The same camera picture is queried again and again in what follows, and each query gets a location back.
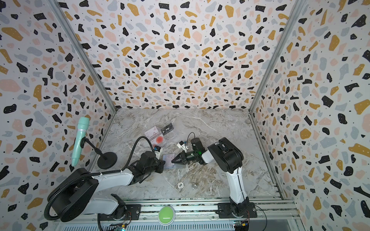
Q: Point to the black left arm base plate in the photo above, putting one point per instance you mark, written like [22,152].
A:
[130,212]

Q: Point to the aluminium left corner post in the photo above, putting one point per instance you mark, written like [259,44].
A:
[57,11]

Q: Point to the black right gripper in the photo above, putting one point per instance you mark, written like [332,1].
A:
[184,159]

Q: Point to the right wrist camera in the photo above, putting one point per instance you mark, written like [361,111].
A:
[182,145]

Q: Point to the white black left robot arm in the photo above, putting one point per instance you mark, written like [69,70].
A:
[79,193]

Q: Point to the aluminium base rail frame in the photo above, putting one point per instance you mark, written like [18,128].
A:
[273,214]

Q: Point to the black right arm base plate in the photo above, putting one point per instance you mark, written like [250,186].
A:
[231,210]

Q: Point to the white floral credit card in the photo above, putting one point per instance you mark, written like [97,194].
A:
[168,164]

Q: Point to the black microphone stand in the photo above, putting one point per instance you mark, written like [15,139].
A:
[105,160]

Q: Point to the red card in box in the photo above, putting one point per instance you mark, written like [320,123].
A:
[158,140]

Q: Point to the green push button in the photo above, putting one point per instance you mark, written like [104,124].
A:
[166,215]

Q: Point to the clear acrylic card box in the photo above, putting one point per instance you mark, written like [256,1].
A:
[166,131]

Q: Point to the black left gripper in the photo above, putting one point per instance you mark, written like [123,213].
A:
[162,163]

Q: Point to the mint green microphone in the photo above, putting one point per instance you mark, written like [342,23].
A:
[82,128]

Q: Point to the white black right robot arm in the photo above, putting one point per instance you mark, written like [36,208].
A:
[228,157]

